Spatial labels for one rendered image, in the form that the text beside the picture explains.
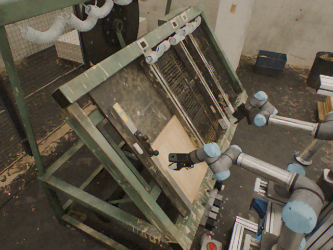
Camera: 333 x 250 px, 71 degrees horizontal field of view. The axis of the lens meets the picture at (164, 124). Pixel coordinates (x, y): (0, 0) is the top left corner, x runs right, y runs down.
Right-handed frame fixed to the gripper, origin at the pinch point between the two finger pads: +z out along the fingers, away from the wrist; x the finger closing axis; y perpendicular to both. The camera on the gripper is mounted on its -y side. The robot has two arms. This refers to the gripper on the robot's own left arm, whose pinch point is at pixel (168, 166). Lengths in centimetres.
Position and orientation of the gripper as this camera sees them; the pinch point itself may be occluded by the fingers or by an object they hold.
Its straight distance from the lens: 140.9
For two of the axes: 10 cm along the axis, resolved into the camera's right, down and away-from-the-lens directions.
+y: 7.9, 2.1, 5.7
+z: -6.0, 3.7, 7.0
